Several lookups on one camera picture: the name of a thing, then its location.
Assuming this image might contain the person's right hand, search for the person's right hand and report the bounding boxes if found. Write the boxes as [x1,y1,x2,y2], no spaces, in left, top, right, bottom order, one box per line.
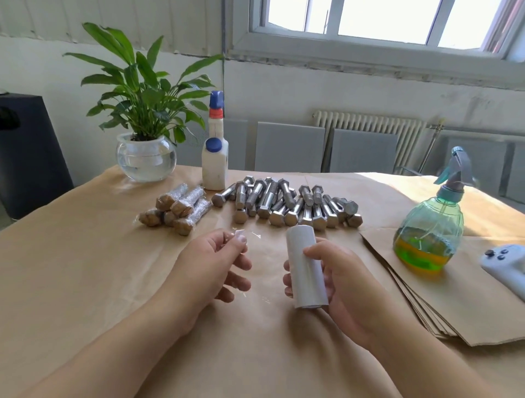
[283,239,388,349]

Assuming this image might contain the person's left hand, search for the person's left hand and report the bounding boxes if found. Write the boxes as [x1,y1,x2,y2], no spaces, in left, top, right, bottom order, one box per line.
[158,230,254,331]

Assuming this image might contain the white cling film roll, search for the white cling film roll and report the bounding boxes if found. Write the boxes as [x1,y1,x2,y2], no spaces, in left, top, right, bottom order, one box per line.
[285,225,330,309]

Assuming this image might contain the green spray bottle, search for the green spray bottle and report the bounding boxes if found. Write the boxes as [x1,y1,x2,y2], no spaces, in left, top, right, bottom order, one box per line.
[393,147,474,274]

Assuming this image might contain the pile of steel bolts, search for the pile of steel bolts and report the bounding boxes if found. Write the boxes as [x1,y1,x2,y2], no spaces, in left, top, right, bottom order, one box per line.
[212,176,364,229]

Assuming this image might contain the stack of brown paper sheets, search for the stack of brown paper sheets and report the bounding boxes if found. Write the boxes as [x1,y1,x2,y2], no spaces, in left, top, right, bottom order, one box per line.
[359,225,525,347]

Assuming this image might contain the person's left forearm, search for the person's left forearm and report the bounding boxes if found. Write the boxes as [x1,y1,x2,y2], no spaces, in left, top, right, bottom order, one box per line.
[25,303,194,398]

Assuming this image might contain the white glue bottle blue cap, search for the white glue bottle blue cap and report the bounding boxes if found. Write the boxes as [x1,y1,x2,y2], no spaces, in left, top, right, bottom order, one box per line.
[202,90,230,191]

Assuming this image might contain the large brown paper table cover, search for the large brown paper table cover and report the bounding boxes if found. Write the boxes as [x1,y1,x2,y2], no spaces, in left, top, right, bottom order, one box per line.
[0,166,525,398]

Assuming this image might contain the round glass vase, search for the round glass vase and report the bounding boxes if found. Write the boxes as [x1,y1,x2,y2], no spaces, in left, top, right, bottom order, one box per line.
[115,133,177,183]

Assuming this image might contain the grey chair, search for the grey chair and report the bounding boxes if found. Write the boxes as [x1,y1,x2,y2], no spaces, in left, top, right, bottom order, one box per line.
[435,135,508,194]
[176,119,249,169]
[330,128,400,174]
[504,143,525,202]
[254,122,326,173]

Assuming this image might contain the white handheld controller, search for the white handheld controller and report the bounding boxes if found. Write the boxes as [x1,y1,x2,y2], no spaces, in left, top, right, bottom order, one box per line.
[480,244,525,300]

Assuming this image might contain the white radiator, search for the white radiator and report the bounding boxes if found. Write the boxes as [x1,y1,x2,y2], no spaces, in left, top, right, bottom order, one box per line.
[313,110,426,169]

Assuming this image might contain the green leafy plant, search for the green leafy plant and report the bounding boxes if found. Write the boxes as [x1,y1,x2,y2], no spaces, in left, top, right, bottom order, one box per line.
[64,22,224,144]

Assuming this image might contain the black trash bin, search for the black trash bin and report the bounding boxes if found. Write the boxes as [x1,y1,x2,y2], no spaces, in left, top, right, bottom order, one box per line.
[0,92,75,221]

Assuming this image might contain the white framed window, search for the white framed window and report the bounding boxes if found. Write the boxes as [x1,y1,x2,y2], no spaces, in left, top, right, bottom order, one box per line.
[228,0,525,87]

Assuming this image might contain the white vertical blind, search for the white vertical blind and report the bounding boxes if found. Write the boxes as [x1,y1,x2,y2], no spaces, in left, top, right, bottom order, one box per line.
[0,0,231,57]

